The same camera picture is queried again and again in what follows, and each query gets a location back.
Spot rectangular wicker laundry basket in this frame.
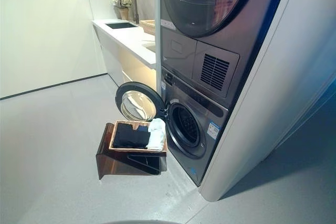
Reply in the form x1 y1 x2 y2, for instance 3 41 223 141
108 120 169 154

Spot bronze arched faucet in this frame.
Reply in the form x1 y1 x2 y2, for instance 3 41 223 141
119 0 140 24

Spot white product label sticker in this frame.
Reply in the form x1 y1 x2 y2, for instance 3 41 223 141
208 121 221 137

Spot round glass washer door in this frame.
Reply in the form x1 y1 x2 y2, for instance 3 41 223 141
115 81 168 124

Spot brown acrylic stand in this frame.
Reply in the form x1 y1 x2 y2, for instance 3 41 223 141
98 122 169 180

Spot white flowers in vase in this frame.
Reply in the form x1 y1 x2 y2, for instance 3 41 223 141
112 0 132 20

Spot white folded garment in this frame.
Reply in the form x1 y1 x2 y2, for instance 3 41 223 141
145 118 166 151

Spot dark recessed sink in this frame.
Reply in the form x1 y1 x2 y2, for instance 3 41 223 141
104 22 140 29

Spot grey stacked tumble dryer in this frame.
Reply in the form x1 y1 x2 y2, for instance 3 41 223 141
159 0 292 110

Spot white laundry counter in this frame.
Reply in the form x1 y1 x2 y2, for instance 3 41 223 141
92 19 157 96

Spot wicker tray basket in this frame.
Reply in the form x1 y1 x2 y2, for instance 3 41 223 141
139 19 156 36

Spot large black garment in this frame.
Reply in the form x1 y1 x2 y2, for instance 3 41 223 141
113 122 135 148

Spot white cabinet side panel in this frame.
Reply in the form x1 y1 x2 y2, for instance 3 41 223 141
198 0 336 204

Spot grey front-load washing machine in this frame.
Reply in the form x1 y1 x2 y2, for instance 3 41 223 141
160 66 229 187

